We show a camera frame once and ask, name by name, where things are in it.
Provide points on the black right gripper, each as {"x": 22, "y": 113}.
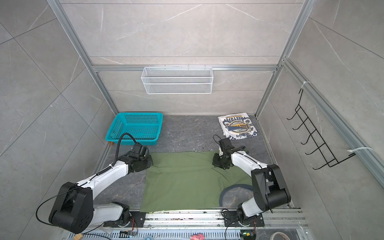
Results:
{"x": 216, "y": 163}

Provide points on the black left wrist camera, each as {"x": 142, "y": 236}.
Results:
{"x": 139, "y": 151}

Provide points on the green circuit board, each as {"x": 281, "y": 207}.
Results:
{"x": 248, "y": 235}

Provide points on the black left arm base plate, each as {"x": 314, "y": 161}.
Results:
{"x": 135, "y": 219}

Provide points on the pink small object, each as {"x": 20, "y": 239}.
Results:
{"x": 197, "y": 237}

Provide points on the white navy-trimmed tank top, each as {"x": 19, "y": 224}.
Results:
{"x": 237, "y": 126}

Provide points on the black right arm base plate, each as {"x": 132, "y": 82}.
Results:
{"x": 231, "y": 219}

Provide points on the olive green tank top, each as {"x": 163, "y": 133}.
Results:
{"x": 187, "y": 181}

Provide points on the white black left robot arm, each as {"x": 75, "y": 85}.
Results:
{"x": 74, "y": 209}

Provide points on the teal plastic basket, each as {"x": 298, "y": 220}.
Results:
{"x": 144, "y": 127}

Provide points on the small wooden block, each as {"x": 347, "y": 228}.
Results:
{"x": 79, "y": 236}

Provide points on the white wire mesh shelf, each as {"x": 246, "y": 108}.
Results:
{"x": 177, "y": 80}

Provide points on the black wire hook rack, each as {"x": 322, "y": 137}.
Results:
{"x": 315, "y": 136}

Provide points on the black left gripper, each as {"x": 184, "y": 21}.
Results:
{"x": 150, "y": 163}

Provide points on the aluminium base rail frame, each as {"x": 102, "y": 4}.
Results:
{"x": 181, "y": 225}

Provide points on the white tape roll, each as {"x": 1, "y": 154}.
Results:
{"x": 278, "y": 235}

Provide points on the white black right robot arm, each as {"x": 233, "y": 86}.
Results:
{"x": 268, "y": 184}

